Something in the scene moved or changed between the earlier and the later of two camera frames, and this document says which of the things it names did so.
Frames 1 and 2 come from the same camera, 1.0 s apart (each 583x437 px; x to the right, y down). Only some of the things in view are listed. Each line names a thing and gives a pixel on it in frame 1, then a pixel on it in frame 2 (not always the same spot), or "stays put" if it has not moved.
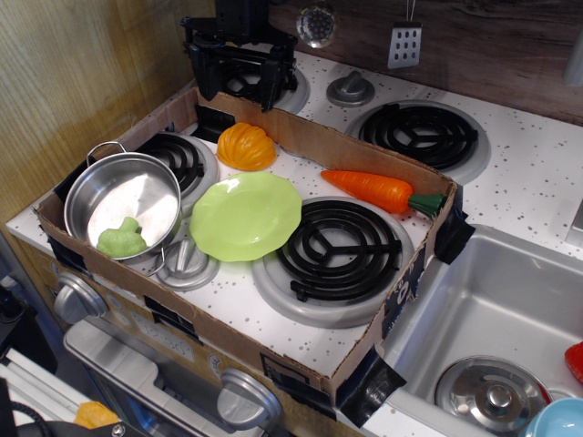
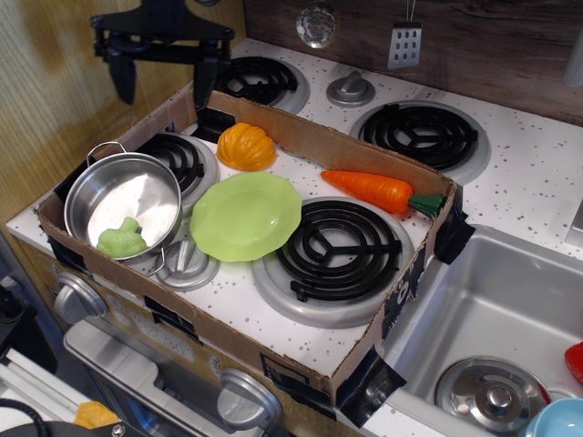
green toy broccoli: x=123 y=241 stays put
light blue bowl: x=560 y=418 stays put
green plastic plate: x=243 y=215 stays put
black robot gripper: x=238 y=38 to x=161 y=39
